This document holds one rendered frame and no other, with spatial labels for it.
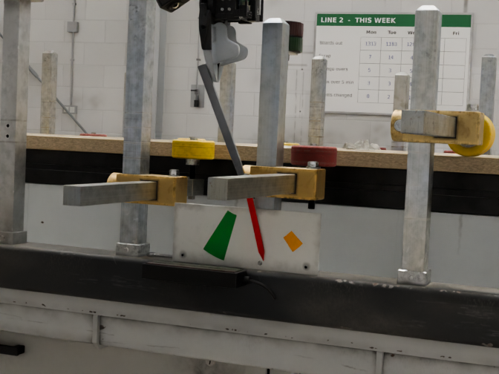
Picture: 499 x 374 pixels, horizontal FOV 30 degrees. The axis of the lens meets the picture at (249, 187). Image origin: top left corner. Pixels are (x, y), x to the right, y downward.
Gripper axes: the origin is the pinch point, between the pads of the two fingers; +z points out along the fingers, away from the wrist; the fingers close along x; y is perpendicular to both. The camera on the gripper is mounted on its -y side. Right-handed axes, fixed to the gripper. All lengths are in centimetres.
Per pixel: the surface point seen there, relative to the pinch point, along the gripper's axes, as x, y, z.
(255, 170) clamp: 5.0, 5.9, 15.3
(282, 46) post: 6.4, 9.5, -5.0
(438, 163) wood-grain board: 26.4, 31.8, 13.6
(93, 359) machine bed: 30, -39, 57
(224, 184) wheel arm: -22.8, 12.6, 16.3
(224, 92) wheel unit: 115, -48, -3
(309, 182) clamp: 5.0, 15.3, 16.8
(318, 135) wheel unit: 115, -19, 9
